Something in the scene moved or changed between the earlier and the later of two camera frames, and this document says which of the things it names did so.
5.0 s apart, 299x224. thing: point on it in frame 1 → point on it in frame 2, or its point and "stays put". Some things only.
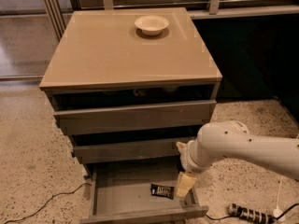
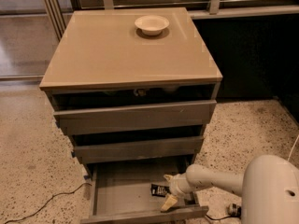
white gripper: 188,158 → 177,186
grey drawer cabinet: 127,86 stays put
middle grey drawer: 163,147 stays put
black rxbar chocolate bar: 166,191 stays put
